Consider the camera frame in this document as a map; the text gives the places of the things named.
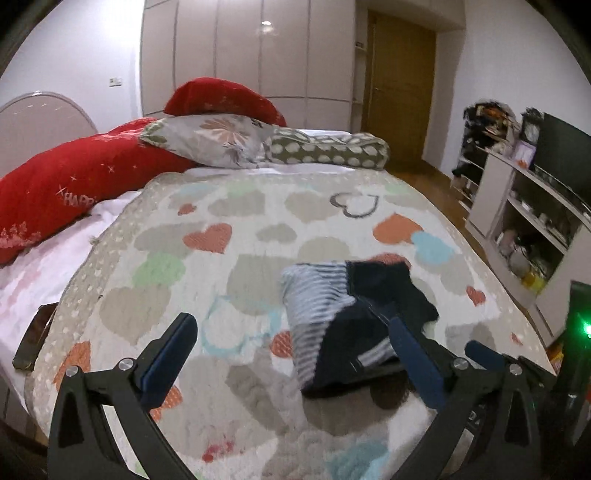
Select black television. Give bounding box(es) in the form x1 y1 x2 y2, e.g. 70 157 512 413
531 113 591 207

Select red pillow at back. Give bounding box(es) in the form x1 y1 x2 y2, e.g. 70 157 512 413
163 77 287 127

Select dark mantel clock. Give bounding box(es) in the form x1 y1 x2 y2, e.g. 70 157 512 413
519 107 544 146

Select dark phone on bed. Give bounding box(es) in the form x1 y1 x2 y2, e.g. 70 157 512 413
12 303 58 372

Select purple photo frame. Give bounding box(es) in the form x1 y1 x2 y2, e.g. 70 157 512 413
511 140 536 169

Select cluttered shoe rack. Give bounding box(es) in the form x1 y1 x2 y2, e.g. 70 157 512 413
450 100 520 214

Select white bed sheet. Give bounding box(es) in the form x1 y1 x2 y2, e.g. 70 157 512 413
0 191 139 397

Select white bed headboard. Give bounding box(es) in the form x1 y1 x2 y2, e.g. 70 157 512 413
0 91 97 176

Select white wardrobe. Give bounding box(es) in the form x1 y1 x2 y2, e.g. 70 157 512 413
140 0 356 131

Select olive dotted bolster pillow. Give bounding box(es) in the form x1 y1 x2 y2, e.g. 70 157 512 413
263 127 390 170

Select floral grey pillow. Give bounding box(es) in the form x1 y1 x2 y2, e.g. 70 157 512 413
139 114 274 169

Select yellow box on floor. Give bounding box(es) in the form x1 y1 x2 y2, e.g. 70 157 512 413
547 341 564 374

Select dark frog print pants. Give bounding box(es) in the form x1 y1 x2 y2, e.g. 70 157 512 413
280 261 439 399

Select wooden door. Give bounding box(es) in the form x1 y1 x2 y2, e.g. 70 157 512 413
362 10 437 169

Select heart pattern quilt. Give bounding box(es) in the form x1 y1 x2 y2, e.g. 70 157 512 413
25 170 549 479

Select yellow container on shelf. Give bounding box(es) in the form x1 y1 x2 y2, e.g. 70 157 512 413
521 270 547 295

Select red pillow near headboard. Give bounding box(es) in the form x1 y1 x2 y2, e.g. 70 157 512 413
1 117 195 264

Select white tv cabinet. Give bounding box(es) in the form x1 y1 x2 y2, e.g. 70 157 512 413
466 151 590 346

